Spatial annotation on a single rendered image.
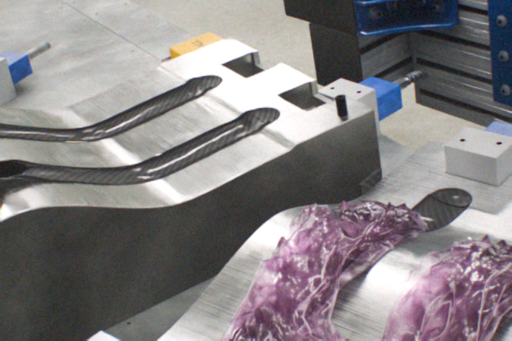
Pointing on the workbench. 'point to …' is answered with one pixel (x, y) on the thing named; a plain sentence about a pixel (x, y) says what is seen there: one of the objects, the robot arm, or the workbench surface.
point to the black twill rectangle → (369, 182)
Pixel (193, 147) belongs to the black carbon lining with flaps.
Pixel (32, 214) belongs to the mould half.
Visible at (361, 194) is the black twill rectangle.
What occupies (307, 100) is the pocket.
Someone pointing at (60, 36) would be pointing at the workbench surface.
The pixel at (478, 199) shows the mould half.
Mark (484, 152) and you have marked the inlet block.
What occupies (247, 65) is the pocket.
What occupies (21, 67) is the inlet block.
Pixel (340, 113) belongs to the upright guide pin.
